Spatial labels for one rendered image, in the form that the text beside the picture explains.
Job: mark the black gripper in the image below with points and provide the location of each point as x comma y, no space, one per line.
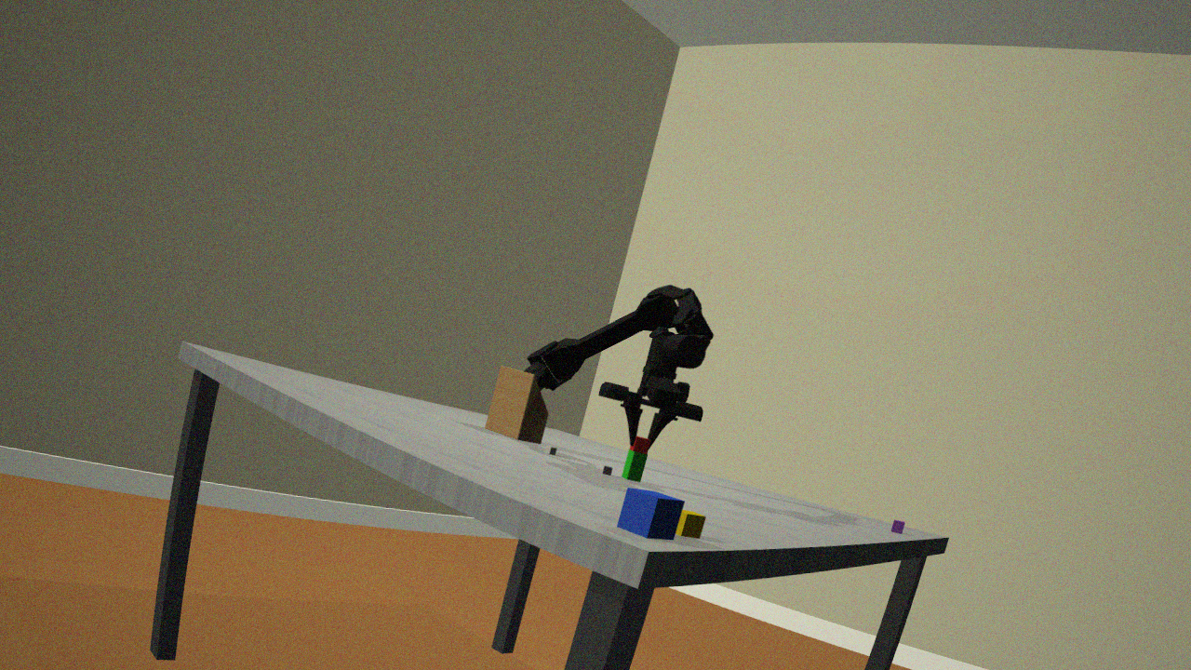
633,401

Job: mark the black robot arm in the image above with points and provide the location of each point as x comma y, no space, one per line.
657,313

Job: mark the blue cube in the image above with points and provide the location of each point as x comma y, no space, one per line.
650,514

